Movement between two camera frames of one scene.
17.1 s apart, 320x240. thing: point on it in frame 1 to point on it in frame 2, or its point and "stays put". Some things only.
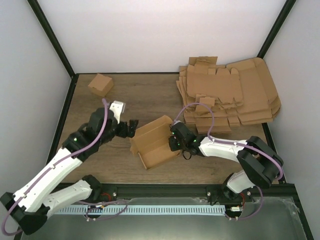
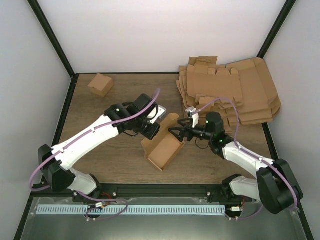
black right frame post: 277,27 stays put
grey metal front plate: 278,219 stays put
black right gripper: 173,146 to 180,138
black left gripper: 132,131 to 149,135
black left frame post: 52,36 stays put
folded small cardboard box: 101,85 stays put
